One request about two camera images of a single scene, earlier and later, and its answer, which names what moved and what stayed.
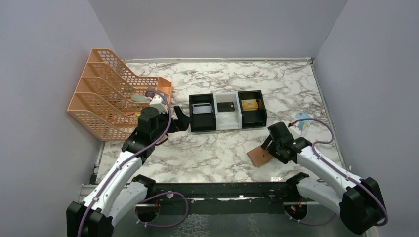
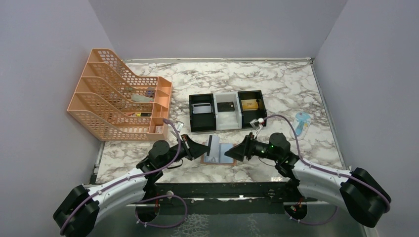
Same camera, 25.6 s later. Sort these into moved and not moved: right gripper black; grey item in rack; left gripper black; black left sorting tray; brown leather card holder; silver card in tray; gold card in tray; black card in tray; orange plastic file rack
Moved: brown leather card holder; right gripper black; left gripper black
Not moved: black card in tray; gold card in tray; orange plastic file rack; black left sorting tray; silver card in tray; grey item in rack
